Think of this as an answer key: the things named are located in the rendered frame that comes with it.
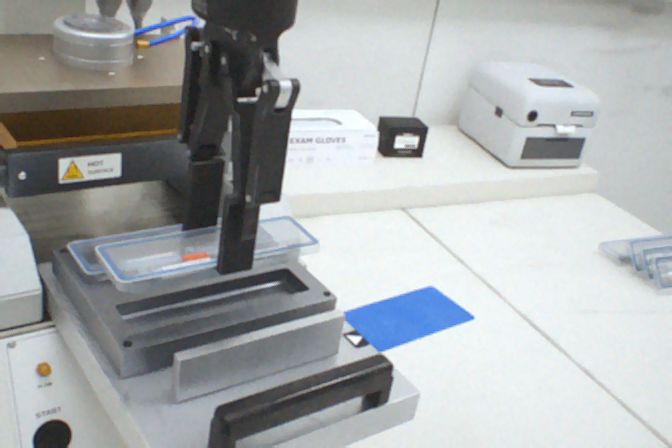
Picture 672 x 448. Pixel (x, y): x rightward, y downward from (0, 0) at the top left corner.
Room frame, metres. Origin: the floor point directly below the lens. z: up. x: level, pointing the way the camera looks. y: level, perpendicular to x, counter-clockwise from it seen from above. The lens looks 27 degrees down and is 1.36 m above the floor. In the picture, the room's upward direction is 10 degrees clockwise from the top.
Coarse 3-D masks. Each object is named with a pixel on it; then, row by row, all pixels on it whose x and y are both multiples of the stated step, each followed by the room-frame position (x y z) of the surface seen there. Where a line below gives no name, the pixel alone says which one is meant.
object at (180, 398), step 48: (48, 288) 0.56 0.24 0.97; (240, 336) 0.48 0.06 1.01; (288, 336) 0.50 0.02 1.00; (336, 336) 0.53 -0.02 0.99; (96, 384) 0.47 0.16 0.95; (144, 384) 0.46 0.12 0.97; (192, 384) 0.45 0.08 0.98; (240, 384) 0.47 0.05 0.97; (144, 432) 0.41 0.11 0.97; (192, 432) 0.41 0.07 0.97; (288, 432) 0.43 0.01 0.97; (336, 432) 0.45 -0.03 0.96
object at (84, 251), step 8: (144, 232) 0.62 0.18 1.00; (152, 232) 0.63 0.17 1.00; (160, 232) 0.63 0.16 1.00; (168, 232) 0.63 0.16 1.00; (176, 232) 0.63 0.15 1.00; (96, 240) 0.59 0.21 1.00; (104, 240) 0.60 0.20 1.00; (112, 240) 0.60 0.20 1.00; (120, 240) 0.60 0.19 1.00; (128, 240) 0.60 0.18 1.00; (72, 248) 0.57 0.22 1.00; (80, 248) 0.58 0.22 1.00; (88, 248) 0.58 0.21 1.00; (80, 256) 0.56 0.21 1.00; (88, 256) 0.57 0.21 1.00; (88, 264) 0.55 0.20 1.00; (96, 264) 0.56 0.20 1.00; (88, 272) 0.54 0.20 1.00
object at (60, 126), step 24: (0, 120) 0.70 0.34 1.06; (24, 120) 0.71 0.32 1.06; (48, 120) 0.72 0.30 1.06; (72, 120) 0.73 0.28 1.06; (96, 120) 0.74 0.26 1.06; (120, 120) 0.75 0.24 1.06; (144, 120) 0.76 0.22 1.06; (168, 120) 0.78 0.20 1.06; (0, 144) 0.70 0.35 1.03; (24, 144) 0.66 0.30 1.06; (48, 144) 0.67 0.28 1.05
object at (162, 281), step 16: (96, 256) 0.51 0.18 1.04; (256, 256) 0.55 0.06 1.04; (272, 256) 0.56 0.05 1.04; (288, 256) 0.57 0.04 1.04; (112, 272) 0.49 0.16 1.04; (176, 272) 0.52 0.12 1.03; (192, 272) 0.51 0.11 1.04; (208, 272) 0.52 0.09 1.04; (128, 288) 0.48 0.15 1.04; (144, 288) 0.50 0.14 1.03; (160, 288) 0.51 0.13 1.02
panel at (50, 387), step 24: (24, 336) 0.55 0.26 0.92; (48, 336) 0.56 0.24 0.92; (24, 360) 0.54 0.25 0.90; (48, 360) 0.55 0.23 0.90; (72, 360) 0.56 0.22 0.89; (24, 384) 0.53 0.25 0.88; (48, 384) 0.54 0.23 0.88; (72, 384) 0.55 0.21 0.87; (24, 408) 0.52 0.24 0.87; (48, 408) 0.53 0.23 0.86; (72, 408) 0.54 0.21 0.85; (96, 408) 0.55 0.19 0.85; (24, 432) 0.51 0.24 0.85; (72, 432) 0.53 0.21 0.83; (96, 432) 0.54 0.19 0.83
